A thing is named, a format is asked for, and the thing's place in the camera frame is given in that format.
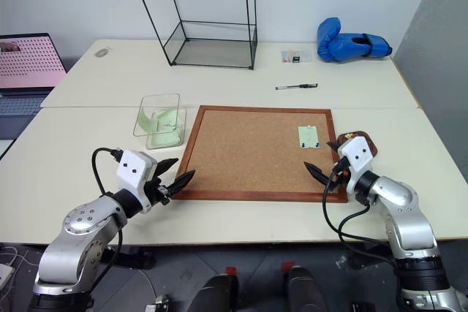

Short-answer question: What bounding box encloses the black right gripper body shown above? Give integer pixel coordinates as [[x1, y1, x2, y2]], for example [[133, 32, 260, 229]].
[[330, 156, 352, 186]]

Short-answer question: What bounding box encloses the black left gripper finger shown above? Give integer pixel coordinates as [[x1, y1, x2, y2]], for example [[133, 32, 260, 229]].
[[154, 157, 180, 181], [167, 170, 197, 197]]

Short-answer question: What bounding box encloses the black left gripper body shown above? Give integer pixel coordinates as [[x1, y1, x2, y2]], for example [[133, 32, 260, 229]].
[[143, 176, 173, 207]]

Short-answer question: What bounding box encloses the light green paper note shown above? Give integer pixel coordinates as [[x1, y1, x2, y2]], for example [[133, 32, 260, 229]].
[[297, 125, 322, 149]]

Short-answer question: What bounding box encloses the small brown bowl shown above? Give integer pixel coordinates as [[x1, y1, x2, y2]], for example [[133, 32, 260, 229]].
[[336, 129, 380, 159]]

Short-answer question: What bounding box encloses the clear plastic container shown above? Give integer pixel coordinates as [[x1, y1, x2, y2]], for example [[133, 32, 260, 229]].
[[132, 93, 188, 151]]

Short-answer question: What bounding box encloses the black pen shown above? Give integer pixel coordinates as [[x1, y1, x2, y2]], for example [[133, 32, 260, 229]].
[[275, 83, 319, 91]]

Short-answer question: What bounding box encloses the small clear printed packet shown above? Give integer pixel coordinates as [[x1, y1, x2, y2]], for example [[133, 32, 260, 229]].
[[280, 48, 312, 64]]

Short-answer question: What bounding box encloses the blue boxing glove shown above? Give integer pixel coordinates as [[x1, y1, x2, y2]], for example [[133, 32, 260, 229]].
[[316, 16, 393, 62]]

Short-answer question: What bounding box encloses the dark rounded shape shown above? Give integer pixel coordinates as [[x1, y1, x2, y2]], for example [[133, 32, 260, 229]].
[[280, 261, 329, 312], [189, 266, 241, 312]]

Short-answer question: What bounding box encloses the grey partition panel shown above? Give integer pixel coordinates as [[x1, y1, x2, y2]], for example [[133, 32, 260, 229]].
[[393, 0, 468, 178]]

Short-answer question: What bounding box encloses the laptop with pink screen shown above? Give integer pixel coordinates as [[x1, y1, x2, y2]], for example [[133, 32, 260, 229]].
[[0, 32, 69, 159]]

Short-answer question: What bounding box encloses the white power adapter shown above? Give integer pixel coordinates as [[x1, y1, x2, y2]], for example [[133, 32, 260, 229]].
[[0, 263, 15, 289]]

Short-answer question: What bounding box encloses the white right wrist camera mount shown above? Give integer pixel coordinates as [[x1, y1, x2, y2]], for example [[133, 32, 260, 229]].
[[336, 135, 374, 203]]

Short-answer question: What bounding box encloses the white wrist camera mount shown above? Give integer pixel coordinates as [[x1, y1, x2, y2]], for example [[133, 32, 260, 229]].
[[336, 135, 374, 203], [116, 149, 159, 216]]

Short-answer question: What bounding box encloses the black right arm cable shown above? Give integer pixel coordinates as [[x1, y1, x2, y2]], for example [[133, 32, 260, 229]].
[[321, 158, 400, 270]]

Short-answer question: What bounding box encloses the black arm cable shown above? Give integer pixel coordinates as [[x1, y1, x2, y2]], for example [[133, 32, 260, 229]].
[[321, 158, 400, 270], [86, 147, 125, 288]]

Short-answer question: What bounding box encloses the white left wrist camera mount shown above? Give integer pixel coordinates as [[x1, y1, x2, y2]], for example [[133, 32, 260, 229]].
[[116, 149, 159, 216]]

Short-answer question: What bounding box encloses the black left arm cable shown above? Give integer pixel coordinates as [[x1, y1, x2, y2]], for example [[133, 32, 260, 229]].
[[86, 147, 125, 288]]

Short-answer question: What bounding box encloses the cork board with wooden frame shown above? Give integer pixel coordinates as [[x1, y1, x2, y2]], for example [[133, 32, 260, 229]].
[[170, 104, 349, 204]]

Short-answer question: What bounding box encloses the black wire frame stand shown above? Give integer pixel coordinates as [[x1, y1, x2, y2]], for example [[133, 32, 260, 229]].
[[126, 0, 258, 71]]

